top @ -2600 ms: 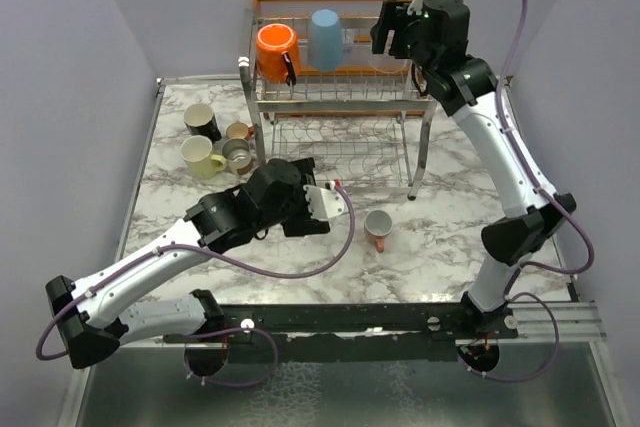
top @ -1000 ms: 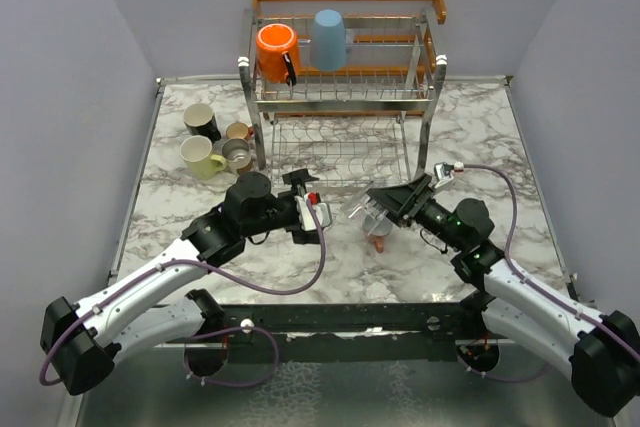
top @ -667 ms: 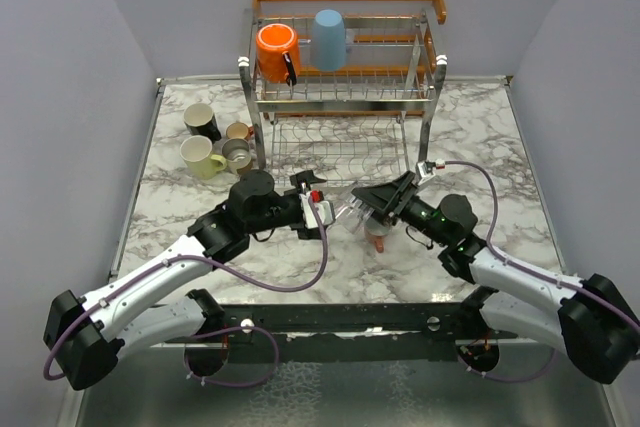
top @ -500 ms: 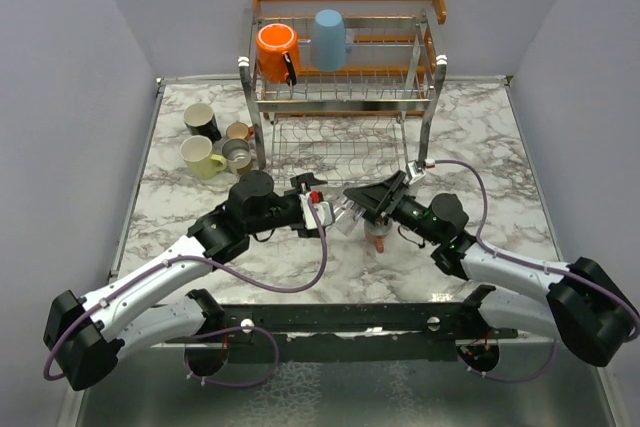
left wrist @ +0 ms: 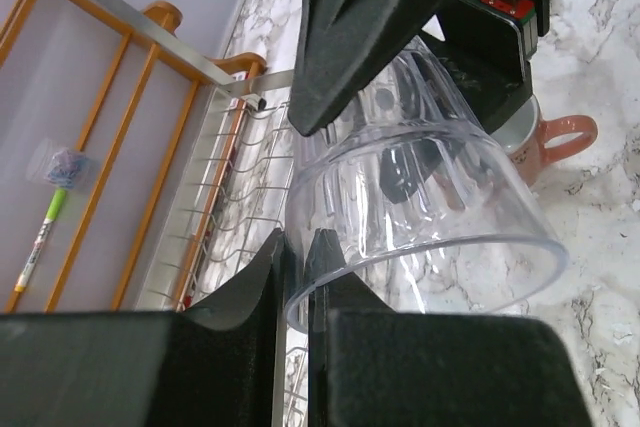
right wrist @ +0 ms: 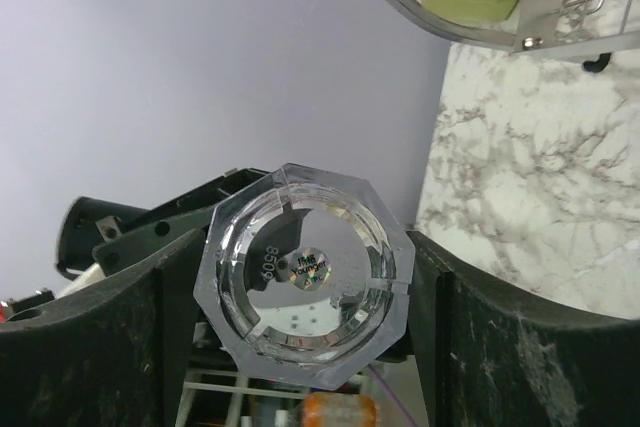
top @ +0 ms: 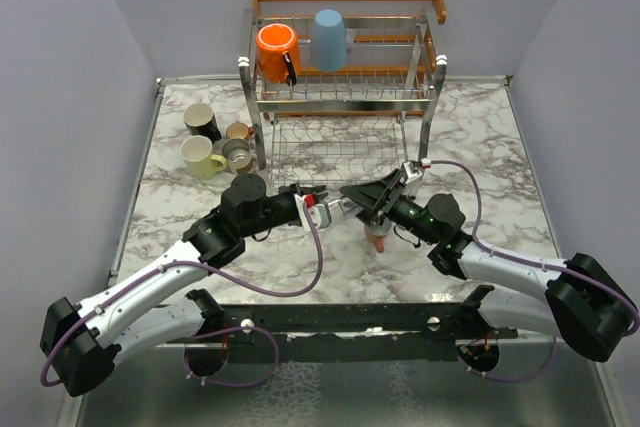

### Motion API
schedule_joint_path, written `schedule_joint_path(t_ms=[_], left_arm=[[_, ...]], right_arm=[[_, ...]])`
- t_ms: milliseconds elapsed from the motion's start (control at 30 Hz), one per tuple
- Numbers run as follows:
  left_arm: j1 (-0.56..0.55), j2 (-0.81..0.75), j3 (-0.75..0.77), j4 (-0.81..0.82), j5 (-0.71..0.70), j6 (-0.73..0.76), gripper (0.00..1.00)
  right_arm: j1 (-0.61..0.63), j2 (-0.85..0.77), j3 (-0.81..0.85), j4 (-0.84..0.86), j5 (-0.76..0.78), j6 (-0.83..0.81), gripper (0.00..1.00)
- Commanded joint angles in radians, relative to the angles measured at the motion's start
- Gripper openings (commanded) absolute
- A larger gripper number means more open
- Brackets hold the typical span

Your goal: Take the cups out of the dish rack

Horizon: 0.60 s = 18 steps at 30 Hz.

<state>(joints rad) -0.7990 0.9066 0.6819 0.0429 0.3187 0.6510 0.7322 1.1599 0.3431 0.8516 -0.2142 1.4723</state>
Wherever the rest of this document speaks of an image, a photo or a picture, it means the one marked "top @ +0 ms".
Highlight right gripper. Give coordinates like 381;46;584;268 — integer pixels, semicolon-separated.
340;169;437;246

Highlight clear plastic tumbler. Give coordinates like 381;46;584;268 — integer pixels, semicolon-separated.
318;197;363;229

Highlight pink ceramic mug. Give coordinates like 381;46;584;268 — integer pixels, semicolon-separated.
364;224;392;253

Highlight cream cup brown band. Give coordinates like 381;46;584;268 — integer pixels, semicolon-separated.
221;138;253;175

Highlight small copper orange cup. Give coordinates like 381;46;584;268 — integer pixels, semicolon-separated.
226;122;254;141

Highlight light green mug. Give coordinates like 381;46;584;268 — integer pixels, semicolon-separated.
179;135;227;181

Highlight black faceted mug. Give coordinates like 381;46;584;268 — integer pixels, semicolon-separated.
183;103;222;143

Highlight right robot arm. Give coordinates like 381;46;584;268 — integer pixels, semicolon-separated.
340;170;639;362

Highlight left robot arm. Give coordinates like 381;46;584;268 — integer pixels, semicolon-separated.
40;174;331;397

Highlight steel two-tier dish rack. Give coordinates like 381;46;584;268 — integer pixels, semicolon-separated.
238;8;448;187

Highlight light blue plastic cup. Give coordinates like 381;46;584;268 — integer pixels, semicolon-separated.
311;9;347;72

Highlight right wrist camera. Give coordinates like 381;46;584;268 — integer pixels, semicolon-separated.
402;158;432;186

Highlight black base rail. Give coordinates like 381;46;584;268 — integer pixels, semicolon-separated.
185;299;517;375

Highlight orange mug black handle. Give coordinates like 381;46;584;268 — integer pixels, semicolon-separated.
255;23;301;87

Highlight aluminium table frame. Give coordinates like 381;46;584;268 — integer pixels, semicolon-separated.
64;80;638;395

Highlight orange wooden rack frame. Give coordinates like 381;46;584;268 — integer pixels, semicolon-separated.
238;0;448;121

